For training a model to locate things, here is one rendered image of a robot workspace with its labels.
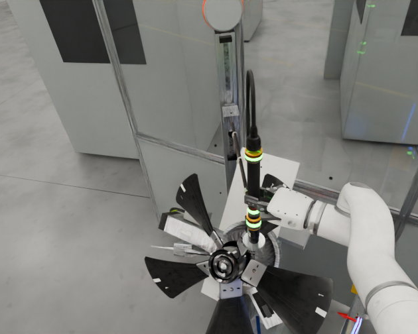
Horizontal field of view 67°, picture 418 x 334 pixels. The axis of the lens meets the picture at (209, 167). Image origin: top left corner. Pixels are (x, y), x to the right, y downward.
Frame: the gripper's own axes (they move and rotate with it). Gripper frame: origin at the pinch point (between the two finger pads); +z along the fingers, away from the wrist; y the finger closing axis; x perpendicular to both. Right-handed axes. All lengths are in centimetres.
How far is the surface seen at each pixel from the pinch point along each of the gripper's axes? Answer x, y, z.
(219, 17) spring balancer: 29, 55, 41
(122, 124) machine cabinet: -107, 131, 213
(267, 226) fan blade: -21.6, 8.1, -0.9
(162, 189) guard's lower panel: -106, 71, 112
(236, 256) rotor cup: -31.2, -1.3, 6.0
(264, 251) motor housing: -41.6, 12.0, 1.2
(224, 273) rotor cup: -36.1, -6.4, 8.2
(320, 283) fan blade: -38.0, 6.4, -21.2
